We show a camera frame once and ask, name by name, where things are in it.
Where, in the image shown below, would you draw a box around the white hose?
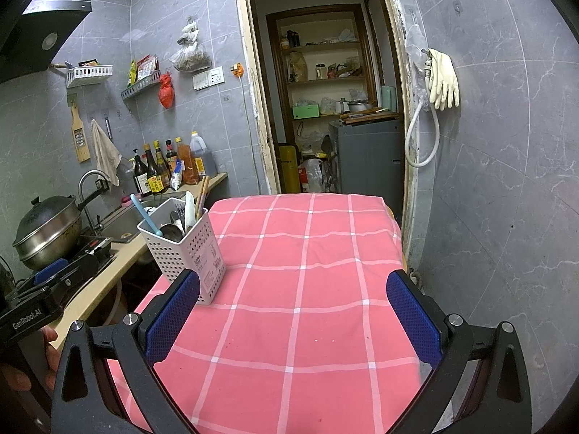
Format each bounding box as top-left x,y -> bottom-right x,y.
404,59 -> 440,168

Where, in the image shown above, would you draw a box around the yellow gas cylinder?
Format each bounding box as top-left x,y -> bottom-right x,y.
278,145 -> 301,193

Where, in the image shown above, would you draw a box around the steel faucet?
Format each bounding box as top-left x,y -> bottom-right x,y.
77,169 -> 111,231

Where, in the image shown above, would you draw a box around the beige dish towel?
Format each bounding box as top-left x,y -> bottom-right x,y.
90,120 -> 123,187

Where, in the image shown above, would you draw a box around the grey wall shelf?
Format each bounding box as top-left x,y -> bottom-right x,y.
120,72 -> 161,100

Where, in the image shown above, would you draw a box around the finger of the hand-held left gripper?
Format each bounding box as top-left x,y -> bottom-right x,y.
13,262 -> 100,301
34,257 -> 68,283

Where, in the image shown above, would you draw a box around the white perforated utensil holder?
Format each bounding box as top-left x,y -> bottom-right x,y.
137,196 -> 227,306

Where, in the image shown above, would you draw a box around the clear plastic wall bag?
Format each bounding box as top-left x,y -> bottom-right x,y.
404,25 -> 430,105

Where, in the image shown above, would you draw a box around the white power cable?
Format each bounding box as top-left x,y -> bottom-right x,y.
242,76 -> 261,195

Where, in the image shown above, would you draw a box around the small clear food bag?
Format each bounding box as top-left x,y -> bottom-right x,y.
177,18 -> 200,46

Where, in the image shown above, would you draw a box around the dark sauce bottle gold cap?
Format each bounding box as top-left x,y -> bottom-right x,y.
154,140 -> 172,188

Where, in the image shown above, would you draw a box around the white plastic jug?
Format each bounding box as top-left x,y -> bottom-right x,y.
299,158 -> 326,194

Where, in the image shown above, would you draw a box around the brown paper bag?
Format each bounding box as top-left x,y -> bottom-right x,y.
289,52 -> 308,83

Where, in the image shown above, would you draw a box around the red plastic bag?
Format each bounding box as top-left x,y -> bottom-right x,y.
158,72 -> 175,109

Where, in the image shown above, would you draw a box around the wooden grater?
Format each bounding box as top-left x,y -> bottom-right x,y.
70,104 -> 91,163

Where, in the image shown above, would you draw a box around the clear bag of dried food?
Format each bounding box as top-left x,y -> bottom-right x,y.
169,41 -> 212,73

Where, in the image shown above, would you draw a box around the pink checkered tablecloth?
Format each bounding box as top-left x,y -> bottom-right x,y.
109,193 -> 421,434

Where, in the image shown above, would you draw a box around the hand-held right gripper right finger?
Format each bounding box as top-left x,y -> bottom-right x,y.
386,269 -> 533,434

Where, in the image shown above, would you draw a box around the beige kitchen counter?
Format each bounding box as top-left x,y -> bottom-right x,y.
47,172 -> 229,340

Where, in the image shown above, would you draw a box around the black range hood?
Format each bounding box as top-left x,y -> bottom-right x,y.
0,0 -> 93,84

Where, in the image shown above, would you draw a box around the steel sink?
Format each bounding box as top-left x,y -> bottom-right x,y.
97,190 -> 186,242

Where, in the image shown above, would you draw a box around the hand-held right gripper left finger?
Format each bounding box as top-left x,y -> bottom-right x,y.
51,269 -> 200,434

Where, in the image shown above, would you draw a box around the black induction cooker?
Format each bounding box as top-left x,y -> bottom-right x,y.
68,235 -> 114,281

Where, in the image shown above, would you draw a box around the person's left hand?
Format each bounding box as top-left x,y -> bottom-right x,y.
0,327 -> 59,392

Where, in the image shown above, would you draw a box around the dark brown door frame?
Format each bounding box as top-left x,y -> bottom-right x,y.
265,4 -> 378,195

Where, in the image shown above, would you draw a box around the wooden boards stack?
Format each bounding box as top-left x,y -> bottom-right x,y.
340,107 -> 401,123

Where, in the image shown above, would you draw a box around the cream rubber gloves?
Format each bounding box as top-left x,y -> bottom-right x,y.
427,48 -> 460,110

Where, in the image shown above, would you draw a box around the steel wok with lid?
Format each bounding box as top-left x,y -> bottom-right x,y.
11,187 -> 105,272

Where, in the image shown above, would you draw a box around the dark sauce bottle red cap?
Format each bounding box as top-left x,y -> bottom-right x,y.
165,139 -> 179,177

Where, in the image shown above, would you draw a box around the grey cabinet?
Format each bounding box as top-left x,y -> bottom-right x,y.
329,118 -> 405,200

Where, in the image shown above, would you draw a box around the wooden storage shelves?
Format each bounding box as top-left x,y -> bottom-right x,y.
278,20 -> 369,120

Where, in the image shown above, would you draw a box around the yellow label sauce bottle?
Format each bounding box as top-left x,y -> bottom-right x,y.
144,144 -> 166,195

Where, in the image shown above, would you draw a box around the red seasoning packets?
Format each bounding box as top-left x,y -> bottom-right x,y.
136,54 -> 159,80

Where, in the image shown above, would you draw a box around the brown pump bottle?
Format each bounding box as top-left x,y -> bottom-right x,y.
132,148 -> 152,197

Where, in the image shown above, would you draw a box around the white wall basket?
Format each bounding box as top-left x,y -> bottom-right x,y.
65,65 -> 114,89

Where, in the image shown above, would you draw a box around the worn beige door frame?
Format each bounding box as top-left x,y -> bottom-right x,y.
233,0 -> 419,272

